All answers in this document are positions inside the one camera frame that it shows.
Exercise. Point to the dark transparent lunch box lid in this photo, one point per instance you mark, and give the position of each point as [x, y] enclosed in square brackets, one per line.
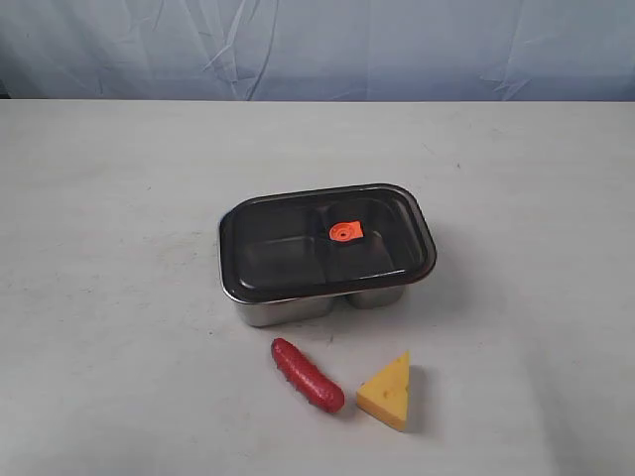
[324, 242]

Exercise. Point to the red toy sausage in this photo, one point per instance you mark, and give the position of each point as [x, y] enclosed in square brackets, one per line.
[319, 390]

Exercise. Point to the yellow toy cheese wedge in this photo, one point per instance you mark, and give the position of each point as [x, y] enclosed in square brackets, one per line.
[386, 395]

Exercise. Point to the steel two-compartment lunch box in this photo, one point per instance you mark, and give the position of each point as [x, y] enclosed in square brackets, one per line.
[268, 313]

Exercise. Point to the blue-grey backdrop cloth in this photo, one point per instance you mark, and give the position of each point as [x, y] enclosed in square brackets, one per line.
[319, 50]

